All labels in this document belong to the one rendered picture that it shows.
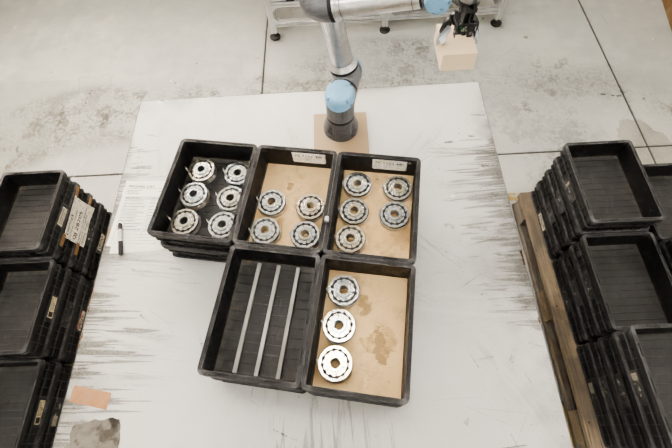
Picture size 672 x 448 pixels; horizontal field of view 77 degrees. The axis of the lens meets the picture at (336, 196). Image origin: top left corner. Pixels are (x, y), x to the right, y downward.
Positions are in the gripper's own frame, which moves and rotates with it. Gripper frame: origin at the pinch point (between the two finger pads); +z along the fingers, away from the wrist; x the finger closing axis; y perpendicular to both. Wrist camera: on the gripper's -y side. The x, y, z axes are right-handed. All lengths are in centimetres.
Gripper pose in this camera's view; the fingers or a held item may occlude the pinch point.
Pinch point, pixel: (455, 43)
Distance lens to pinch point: 167.8
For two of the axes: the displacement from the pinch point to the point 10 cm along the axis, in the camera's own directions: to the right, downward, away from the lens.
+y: 0.3, 8.8, -4.8
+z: 0.5, 4.8, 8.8
